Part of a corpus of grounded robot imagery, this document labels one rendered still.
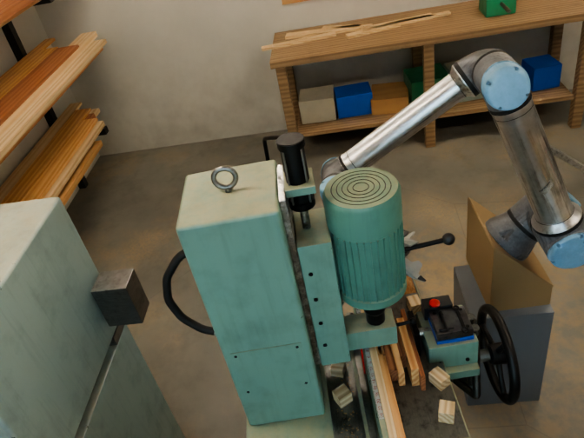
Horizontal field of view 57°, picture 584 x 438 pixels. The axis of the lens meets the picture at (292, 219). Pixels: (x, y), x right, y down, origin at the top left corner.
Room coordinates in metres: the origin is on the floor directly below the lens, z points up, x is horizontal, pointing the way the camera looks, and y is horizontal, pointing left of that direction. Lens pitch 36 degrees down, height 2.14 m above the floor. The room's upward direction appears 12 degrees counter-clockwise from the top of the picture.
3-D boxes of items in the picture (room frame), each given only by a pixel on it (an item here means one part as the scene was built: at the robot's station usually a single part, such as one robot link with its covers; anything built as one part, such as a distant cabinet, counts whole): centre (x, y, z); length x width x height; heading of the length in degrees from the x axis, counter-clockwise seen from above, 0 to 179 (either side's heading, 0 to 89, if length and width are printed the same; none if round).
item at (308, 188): (1.00, -0.03, 1.54); 0.08 x 0.08 x 0.17; 86
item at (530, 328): (1.45, -0.75, 0.28); 0.30 x 0.30 x 0.55; 81
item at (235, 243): (1.01, 0.13, 1.16); 0.22 x 0.22 x 0.72; 86
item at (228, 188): (1.01, 0.12, 1.55); 0.06 x 0.02 x 0.07; 86
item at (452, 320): (0.99, -0.36, 0.99); 0.13 x 0.11 x 0.06; 176
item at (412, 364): (0.95, -0.24, 0.94); 0.18 x 0.02 x 0.07; 176
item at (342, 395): (0.93, -0.04, 0.82); 0.04 x 0.04 x 0.04; 24
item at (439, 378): (0.85, -0.29, 0.92); 0.04 x 0.03 x 0.04; 27
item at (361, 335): (1.00, -0.15, 0.99); 0.14 x 0.07 x 0.09; 86
